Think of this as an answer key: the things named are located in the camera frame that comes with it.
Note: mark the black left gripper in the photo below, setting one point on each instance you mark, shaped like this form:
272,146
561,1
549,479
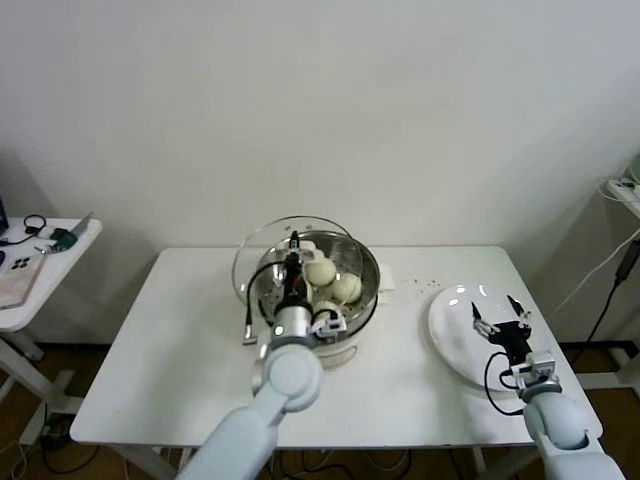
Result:
294,287

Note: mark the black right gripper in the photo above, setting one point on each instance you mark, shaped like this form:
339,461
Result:
512,340

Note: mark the round glass pot lid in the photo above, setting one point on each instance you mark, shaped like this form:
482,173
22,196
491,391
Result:
330,230

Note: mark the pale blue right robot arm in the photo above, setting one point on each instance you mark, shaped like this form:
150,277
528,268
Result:
560,425

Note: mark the perforated steel steamer basket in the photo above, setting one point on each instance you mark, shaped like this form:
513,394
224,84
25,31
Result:
369,280

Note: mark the large white plate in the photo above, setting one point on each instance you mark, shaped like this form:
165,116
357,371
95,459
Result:
450,325

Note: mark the white electric cooker pot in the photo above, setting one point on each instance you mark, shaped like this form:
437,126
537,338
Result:
345,351

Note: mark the white power strip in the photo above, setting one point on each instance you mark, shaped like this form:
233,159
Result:
622,191

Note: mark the pale green object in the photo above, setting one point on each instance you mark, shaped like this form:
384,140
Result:
636,170

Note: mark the grey laptop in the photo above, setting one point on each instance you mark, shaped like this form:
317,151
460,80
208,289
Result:
82,225

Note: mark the white side table with clutter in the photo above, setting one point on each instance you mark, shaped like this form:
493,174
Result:
65,265

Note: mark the small green device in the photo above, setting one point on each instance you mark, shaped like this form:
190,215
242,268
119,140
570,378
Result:
65,237

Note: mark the small white charger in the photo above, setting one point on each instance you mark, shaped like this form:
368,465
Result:
46,233

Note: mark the beige phone in clear case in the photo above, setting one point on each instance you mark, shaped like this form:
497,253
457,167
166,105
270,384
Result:
20,280

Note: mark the blue screen edge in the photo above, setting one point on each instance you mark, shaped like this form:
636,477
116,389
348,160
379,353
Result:
2,215

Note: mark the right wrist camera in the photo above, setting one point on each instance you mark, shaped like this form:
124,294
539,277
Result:
537,367

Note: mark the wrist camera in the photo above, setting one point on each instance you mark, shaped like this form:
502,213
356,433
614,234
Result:
331,324
537,367

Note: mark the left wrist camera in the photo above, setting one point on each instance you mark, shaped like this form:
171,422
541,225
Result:
331,324

